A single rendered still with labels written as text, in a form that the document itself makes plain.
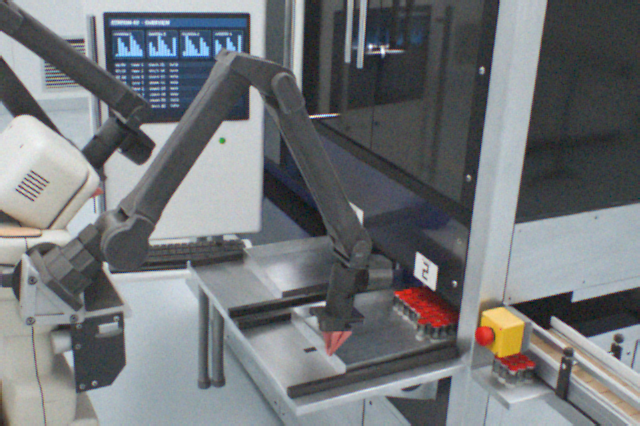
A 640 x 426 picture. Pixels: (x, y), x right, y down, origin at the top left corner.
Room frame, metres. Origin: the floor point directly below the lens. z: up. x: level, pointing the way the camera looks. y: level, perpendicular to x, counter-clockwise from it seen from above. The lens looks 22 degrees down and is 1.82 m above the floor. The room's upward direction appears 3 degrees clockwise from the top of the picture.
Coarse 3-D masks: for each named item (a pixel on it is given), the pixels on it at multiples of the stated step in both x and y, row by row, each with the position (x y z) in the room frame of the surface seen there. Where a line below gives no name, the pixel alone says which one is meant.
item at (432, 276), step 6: (420, 258) 1.65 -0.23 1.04; (420, 264) 1.65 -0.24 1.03; (432, 264) 1.61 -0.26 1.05; (420, 270) 1.65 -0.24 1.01; (432, 270) 1.61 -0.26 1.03; (420, 276) 1.65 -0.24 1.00; (426, 276) 1.63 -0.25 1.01; (432, 276) 1.61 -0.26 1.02; (426, 282) 1.63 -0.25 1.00; (432, 282) 1.60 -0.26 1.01; (432, 288) 1.60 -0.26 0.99
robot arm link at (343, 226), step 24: (264, 96) 1.42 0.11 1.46; (288, 96) 1.35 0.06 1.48; (288, 120) 1.38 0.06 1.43; (288, 144) 1.40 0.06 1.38; (312, 144) 1.40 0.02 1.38; (312, 168) 1.40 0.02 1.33; (312, 192) 1.42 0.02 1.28; (336, 192) 1.42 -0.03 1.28; (336, 216) 1.42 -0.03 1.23; (336, 240) 1.46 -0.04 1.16
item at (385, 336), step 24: (408, 288) 1.77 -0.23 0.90; (360, 312) 1.68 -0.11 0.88; (384, 312) 1.68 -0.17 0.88; (312, 336) 1.53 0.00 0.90; (360, 336) 1.57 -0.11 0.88; (384, 336) 1.57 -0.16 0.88; (408, 336) 1.58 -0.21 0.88; (456, 336) 1.53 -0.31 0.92; (336, 360) 1.43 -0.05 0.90; (360, 360) 1.41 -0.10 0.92; (384, 360) 1.44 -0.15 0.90
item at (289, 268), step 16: (304, 240) 2.01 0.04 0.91; (320, 240) 2.03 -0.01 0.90; (256, 256) 1.95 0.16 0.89; (272, 256) 1.96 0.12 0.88; (288, 256) 1.96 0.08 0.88; (304, 256) 1.97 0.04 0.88; (320, 256) 1.97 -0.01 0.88; (256, 272) 1.84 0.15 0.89; (272, 272) 1.86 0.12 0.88; (288, 272) 1.87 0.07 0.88; (304, 272) 1.87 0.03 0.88; (320, 272) 1.88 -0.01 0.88; (400, 272) 1.85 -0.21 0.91; (272, 288) 1.75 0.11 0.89; (288, 288) 1.78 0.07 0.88; (304, 288) 1.73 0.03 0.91; (320, 288) 1.75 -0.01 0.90
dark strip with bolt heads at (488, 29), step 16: (496, 0) 1.53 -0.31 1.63; (496, 16) 1.52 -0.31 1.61; (480, 32) 1.56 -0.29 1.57; (480, 48) 1.55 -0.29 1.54; (480, 64) 1.55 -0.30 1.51; (480, 80) 1.54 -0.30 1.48; (480, 96) 1.54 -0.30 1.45; (480, 112) 1.53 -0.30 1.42; (480, 128) 1.53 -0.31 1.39; (480, 144) 1.52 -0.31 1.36; (464, 176) 1.55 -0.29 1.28; (464, 192) 1.55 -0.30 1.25
